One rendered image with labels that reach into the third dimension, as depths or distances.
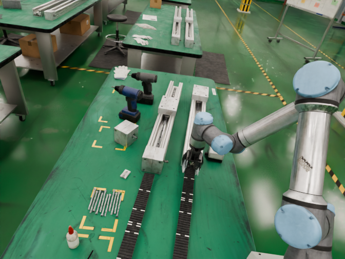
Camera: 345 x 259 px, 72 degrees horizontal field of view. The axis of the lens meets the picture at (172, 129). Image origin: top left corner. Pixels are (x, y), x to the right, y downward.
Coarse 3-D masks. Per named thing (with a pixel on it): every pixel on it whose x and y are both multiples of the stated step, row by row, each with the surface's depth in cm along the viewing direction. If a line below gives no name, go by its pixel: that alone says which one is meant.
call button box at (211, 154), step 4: (208, 148) 135; (208, 152) 132; (212, 152) 128; (208, 156) 130; (212, 156) 129; (216, 156) 129; (220, 156) 128; (212, 160) 131; (216, 160) 130; (220, 160) 130
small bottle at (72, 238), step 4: (72, 228) 81; (68, 232) 81; (72, 232) 81; (76, 232) 84; (68, 236) 81; (72, 236) 82; (76, 236) 83; (68, 240) 82; (72, 240) 82; (76, 240) 84; (68, 244) 84; (72, 244) 83; (76, 244) 85; (72, 248) 85
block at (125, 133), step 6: (126, 120) 135; (120, 126) 129; (126, 126) 130; (132, 126) 131; (138, 126) 132; (114, 132) 129; (120, 132) 127; (126, 132) 126; (132, 132) 129; (114, 138) 132; (120, 138) 130; (126, 138) 127; (132, 138) 133; (126, 144) 129
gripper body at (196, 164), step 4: (192, 148) 105; (200, 148) 105; (188, 152) 111; (192, 152) 104; (196, 152) 103; (200, 152) 103; (188, 156) 109; (192, 156) 108; (196, 156) 108; (200, 156) 110; (188, 160) 107; (192, 160) 106; (196, 160) 106; (200, 160) 108; (188, 164) 109; (192, 164) 109; (196, 164) 108; (200, 164) 107; (196, 168) 109
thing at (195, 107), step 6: (192, 102) 163; (204, 102) 165; (192, 108) 156; (198, 108) 163; (204, 108) 158; (192, 114) 151; (192, 120) 145; (192, 126) 141; (186, 132) 138; (186, 138) 131; (186, 144) 126; (186, 150) 123
